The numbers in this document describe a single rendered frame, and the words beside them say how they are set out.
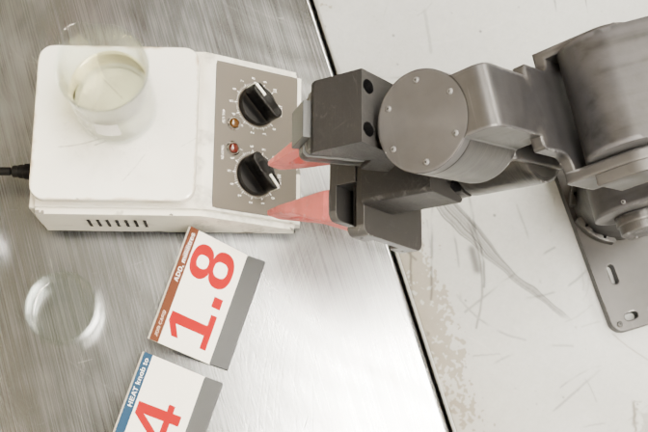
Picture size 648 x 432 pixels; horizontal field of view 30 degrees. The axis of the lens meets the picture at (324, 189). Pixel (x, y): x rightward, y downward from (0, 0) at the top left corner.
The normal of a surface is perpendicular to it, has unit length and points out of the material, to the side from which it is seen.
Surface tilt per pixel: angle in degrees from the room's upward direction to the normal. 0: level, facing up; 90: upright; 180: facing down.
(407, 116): 40
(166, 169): 0
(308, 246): 0
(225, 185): 30
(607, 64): 23
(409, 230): 51
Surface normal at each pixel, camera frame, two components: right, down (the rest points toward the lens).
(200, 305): 0.64, 0.00
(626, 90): -0.20, -0.22
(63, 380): 0.04, -0.27
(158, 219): 0.00, 0.96
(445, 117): -0.60, -0.09
